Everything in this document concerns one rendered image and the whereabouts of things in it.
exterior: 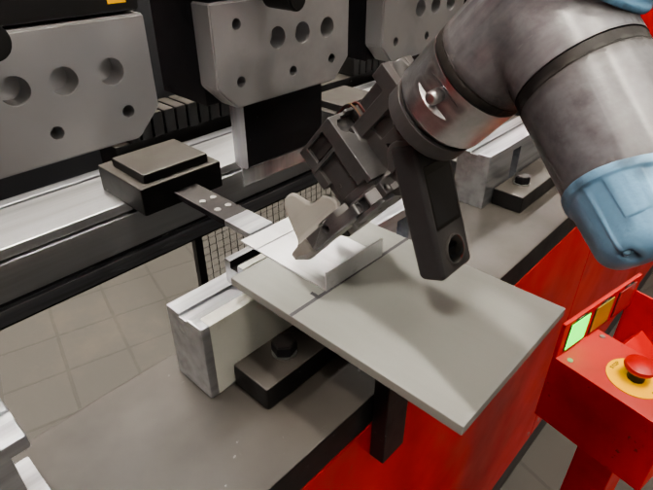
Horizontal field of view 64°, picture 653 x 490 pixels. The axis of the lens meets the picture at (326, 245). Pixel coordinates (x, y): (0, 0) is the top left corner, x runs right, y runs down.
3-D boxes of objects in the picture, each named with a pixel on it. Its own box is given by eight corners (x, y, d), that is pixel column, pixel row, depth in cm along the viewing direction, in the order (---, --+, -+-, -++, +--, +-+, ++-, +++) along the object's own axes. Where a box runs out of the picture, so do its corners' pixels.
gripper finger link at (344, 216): (324, 227, 51) (386, 174, 45) (333, 241, 50) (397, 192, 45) (294, 239, 47) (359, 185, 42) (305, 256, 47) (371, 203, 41)
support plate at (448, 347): (462, 437, 38) (463, 427, 37) (231, 285, 53) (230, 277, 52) (563, 316, 49) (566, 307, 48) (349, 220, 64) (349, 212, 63)
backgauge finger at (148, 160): (220, 264, 57) (215, 224, 54) (102, 190, 72) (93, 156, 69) (299, 223, 64) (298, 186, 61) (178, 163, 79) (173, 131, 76)
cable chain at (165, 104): (130, 145, 81) (124, 120, 79) (111, 135, 85) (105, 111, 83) (301, 92, 104) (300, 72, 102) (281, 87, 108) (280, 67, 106)
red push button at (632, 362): (640, 398, 68) (650, 377, 66) (611, 378, 71) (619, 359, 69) (656, 383, 70) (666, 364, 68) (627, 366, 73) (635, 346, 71)
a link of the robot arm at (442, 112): (536, 102, 37) (479, 133, 32) (491, 139, 41) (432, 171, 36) (474, 19, 38) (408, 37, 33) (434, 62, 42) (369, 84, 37)
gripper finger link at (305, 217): (270, 218, 54) (326, 164, 48) (302, 265, 53) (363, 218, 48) (250, 226, 51) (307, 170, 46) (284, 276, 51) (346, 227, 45)
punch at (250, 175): (250, 190, 51) (242, 90, 46) (237, 183, 52) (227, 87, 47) (322, 158, 57) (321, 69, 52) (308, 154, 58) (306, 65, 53)
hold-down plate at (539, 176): (519, 214, 89) (523, 197, 87) (490, 203, 92) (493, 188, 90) (586, 160, 107) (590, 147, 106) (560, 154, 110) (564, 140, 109)
